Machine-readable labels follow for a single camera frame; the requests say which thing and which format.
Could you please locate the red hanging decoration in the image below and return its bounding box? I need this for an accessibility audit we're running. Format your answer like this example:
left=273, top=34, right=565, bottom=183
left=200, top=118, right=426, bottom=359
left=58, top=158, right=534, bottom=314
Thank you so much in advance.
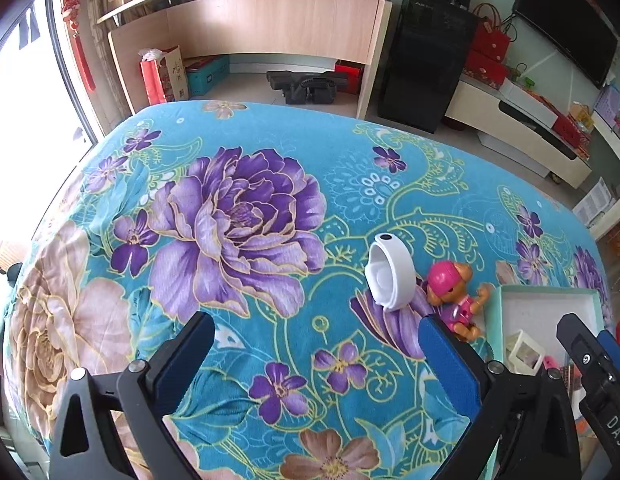
left=60, top=0, right=97, bottom=93

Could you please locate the green rimmed white box tray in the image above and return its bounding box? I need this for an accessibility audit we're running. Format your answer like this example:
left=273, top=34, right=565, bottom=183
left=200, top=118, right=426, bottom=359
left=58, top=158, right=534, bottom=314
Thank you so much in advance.
left=485, top=284, right=616, bottom=411

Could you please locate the white low cabinet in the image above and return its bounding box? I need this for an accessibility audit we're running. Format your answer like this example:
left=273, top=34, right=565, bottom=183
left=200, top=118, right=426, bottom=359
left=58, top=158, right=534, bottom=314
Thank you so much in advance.
left=442, top=77, right=593, bottom=191

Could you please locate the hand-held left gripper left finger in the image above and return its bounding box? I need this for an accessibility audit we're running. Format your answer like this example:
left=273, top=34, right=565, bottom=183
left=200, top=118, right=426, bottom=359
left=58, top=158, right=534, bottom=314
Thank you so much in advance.
left=49, top=311, right=216, bottom=480

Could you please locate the beige paper bag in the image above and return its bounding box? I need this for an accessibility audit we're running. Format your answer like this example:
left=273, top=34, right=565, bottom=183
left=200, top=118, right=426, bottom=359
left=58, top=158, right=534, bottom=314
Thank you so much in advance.
left=162, top=45, right=191, bottom=103

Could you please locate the cream plastic frame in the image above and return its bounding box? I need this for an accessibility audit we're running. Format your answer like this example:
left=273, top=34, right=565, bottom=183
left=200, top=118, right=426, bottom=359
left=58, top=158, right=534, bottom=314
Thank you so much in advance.
left=505, top=330, right=545, bottom=375

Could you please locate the white flat box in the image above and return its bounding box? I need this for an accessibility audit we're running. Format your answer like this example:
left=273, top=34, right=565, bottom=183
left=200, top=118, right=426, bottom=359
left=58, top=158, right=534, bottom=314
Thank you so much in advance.
left=499, top=79, right=561, bottom=121

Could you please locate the black television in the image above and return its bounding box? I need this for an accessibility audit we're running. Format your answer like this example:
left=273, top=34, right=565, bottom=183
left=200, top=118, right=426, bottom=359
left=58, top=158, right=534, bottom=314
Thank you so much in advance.
left=512, top=0, right=618, bottom=90

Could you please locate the white desk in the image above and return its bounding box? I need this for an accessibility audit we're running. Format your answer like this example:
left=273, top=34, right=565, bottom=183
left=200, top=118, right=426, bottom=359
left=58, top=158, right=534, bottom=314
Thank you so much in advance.
left=590, top=110, right=620, bottom=241

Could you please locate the blue crate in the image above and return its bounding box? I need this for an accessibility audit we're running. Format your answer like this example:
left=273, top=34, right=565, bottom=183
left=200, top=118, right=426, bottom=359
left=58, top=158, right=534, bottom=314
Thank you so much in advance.
left=185, top=56, right=231, bottom=98

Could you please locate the floral blanket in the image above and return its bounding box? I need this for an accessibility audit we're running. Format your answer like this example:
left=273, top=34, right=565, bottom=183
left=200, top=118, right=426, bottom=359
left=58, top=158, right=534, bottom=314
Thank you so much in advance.
left=0, top=100, right=616, bottom=480

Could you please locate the red shopping bag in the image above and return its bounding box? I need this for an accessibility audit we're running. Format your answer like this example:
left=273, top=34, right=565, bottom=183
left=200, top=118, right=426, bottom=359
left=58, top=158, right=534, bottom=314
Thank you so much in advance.
left=139, top=49, right=168, bottom=106

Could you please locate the red box under desk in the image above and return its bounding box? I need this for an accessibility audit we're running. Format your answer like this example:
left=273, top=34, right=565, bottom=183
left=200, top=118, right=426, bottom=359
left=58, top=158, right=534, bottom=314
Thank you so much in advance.
left=335, top=60, right=366, bottom=95

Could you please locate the toy dog figure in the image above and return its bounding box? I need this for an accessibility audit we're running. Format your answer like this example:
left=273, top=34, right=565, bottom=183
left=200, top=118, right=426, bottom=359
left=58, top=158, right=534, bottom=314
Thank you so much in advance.
left=426, top=261, right=497, bottom=343

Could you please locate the red gift box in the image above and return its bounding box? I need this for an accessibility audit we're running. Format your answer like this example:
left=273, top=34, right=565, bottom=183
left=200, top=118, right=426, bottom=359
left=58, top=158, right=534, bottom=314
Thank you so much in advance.
left=462, top=52, right=511, bottom=86

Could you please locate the red flat box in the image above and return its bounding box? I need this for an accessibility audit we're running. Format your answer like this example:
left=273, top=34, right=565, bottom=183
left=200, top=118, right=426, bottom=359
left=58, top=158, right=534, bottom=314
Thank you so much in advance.
left=552, top=115, right=593, bottom=148

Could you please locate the wooden shelf desk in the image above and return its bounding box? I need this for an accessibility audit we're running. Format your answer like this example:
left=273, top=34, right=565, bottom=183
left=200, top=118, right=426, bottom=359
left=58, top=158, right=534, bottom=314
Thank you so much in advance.
left=97, top=0, right=421, bottom=121

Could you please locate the purple box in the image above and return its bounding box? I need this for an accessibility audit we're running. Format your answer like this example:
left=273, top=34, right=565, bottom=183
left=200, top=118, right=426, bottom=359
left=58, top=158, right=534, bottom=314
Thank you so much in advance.
left=592, top=85, right=620, bottom=126

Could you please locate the red gift bag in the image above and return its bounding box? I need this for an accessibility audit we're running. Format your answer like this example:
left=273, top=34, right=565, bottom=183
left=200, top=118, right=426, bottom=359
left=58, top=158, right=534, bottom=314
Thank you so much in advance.
left=470, top=4, right=511, bottom=63

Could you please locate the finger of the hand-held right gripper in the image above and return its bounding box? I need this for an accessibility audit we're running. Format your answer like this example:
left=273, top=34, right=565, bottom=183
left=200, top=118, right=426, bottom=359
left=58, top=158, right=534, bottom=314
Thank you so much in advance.
left=556, top=312, right=620, bottom=402
left=597, top=331, right=620, bottom=381

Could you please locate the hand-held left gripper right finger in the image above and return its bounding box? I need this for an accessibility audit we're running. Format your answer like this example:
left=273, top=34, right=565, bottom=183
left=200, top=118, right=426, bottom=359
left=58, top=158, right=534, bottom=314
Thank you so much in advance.
left=418, top=314, right=583, bottom=480

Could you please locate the white watch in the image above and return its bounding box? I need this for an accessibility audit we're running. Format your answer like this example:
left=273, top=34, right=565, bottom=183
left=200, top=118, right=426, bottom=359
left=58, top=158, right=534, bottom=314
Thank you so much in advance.
left=364, top=232, right=418, bottom=313

